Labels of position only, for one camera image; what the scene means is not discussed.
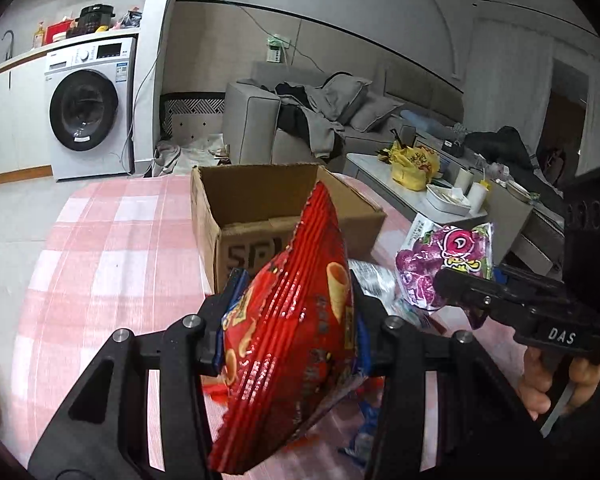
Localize purple grape candy bag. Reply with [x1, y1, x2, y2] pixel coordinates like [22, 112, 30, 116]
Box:
[396, 214, 493, 311]

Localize red chip snack bag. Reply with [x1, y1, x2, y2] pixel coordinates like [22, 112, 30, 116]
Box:
[208, 182, 358, 474]

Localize right hand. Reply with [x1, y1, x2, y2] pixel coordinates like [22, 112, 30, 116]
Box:
[517, 347, 600, 420]

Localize pink plaid tablecloth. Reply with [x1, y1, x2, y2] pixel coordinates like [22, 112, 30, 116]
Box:
[9, 176, 524, 479]

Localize yellow plastic bag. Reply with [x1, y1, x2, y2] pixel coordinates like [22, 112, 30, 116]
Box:
[389, 141, 440, 192]

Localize white coffee table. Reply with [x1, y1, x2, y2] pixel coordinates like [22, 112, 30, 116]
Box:
[343, 153, 488, 228]

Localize brown SF cardboard box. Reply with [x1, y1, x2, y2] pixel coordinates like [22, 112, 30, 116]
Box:
[190, 164, 387, 292]

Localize grey cushion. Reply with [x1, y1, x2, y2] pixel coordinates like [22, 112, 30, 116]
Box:
[320, 73, 372, 125]

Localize grey sofa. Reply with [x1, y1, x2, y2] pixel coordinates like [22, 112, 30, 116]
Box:
[222, 61, 464, 171]

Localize white washing machine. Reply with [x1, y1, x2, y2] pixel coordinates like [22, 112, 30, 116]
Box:
[44, 36, 135, 181]

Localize grey clothes pile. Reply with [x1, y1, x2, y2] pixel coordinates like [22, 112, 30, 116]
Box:
[275, 82, 344, 162]

